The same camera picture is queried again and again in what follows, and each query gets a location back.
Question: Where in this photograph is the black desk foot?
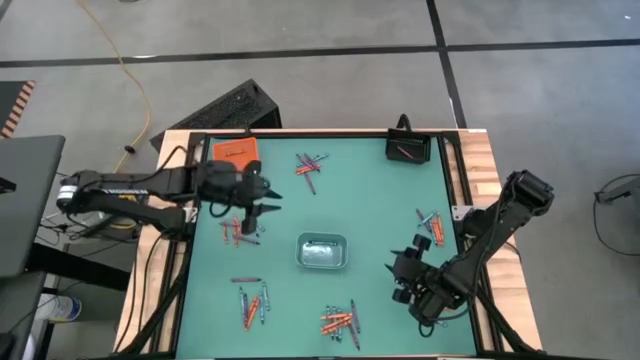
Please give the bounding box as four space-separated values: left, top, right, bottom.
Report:
27 243 132 292

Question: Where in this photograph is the hazard striped floor mat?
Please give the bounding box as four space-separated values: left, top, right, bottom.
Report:
0 79 37 140

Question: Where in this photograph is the black table frame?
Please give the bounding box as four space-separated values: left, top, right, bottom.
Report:
112 129 544 360

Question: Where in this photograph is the clear plastic centre tray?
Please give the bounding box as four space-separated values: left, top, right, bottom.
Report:
294 231 349 271

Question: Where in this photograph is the dark cabinet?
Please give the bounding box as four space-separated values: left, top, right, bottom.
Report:
0 272 49 360

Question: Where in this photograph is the yellow cable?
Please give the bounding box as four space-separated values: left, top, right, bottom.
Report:
77 0 152 174

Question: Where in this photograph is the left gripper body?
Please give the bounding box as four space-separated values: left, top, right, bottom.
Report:
198 160 269 210

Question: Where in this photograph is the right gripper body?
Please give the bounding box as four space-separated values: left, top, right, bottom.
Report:
399 252 454 324

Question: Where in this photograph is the green table mat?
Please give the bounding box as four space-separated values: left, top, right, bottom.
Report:
175 135 479 359

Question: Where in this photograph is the orange plastic basket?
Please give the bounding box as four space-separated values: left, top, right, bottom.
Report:
212 136 261 176

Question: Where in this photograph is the white canister blue label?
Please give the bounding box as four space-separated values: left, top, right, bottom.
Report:
35 293 83 323

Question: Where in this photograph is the grey desk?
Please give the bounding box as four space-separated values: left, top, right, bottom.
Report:
0 134 66 279

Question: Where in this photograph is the black plastic basket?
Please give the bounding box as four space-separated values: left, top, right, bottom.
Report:
385 128 432 165

